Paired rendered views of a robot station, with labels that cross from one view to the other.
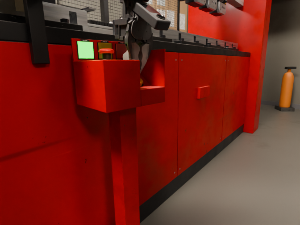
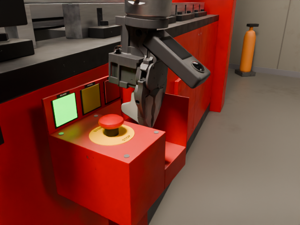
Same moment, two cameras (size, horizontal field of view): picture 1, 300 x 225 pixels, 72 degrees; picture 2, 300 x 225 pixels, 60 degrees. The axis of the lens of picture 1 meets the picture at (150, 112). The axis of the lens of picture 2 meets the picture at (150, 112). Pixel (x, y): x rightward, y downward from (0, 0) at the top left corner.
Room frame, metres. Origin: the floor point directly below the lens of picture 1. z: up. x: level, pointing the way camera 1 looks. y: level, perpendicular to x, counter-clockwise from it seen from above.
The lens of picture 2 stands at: (0.18, 0.16, 0.97)
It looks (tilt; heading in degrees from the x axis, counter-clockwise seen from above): 23 degrees down; 343
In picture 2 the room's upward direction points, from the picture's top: straight up
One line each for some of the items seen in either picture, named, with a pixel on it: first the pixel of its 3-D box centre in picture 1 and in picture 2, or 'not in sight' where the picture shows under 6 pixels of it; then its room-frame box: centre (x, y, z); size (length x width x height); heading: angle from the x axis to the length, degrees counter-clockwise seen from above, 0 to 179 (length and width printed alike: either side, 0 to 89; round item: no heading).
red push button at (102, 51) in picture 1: (106, 56); (111, 127); (0.55, 0.11, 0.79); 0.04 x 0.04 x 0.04
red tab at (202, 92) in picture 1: (203, 92); (180, 84); (1.36, -0.36, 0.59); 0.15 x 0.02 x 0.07; 141
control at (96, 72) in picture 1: (120, 71); (124, 137); (0.59, 0.08, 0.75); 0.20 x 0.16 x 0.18; 132
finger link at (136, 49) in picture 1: (129, 58); (135, 112); (0.61, 0.06, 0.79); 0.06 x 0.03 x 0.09; 43
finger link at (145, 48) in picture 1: (138, 58); (143, 106); (0.63, 0.03, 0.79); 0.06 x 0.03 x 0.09; 43
